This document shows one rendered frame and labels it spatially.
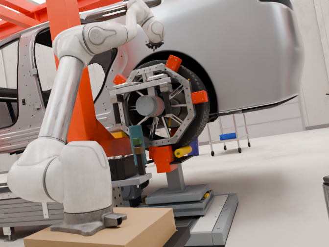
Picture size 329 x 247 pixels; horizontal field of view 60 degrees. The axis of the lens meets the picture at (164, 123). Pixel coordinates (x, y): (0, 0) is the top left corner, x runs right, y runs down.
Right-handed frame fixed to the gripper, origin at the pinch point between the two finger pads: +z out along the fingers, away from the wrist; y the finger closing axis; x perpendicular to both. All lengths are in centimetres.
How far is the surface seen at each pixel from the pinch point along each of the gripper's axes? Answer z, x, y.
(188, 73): -13.1, -23.1, 20.6
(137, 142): -48, -64, -18
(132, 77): -5.2, -20.3, -17.0
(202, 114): -14, -52, 27
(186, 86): -20.8, -32.7, 16.8
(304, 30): 601, 186, 504
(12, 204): 36, -105, -124
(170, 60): -16.9, -13.7, 8.9
